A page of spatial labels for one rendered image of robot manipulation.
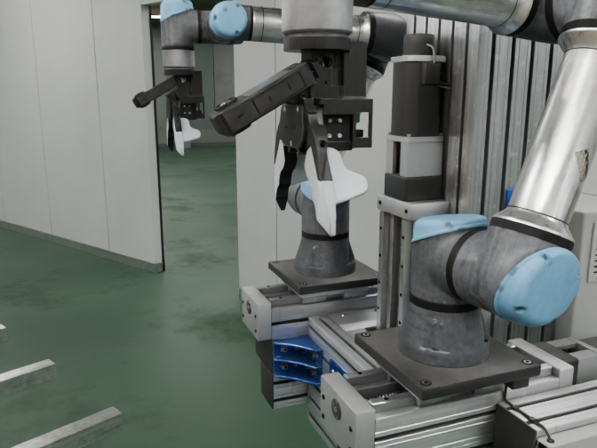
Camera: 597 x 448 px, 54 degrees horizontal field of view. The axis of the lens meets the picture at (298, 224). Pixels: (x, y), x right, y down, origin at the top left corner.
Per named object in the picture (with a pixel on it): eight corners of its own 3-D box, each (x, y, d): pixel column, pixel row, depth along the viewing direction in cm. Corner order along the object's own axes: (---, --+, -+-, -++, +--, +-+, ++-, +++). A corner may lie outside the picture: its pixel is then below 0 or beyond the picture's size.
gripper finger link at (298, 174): (317, 207, 74) (336, 153, 67) (273, 211, 72) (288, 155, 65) (309, 190, 76) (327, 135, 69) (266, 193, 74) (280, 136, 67)
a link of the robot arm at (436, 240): (448, 277, 105) (452, 203, 102) (505, 300, 93) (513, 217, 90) (394, 287, 99) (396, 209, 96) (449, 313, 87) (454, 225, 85)
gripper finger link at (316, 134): (338, 172, 57) (318, 98, 60) (323, 173, 56) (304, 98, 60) (322, 195, 61) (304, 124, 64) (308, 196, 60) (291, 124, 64)
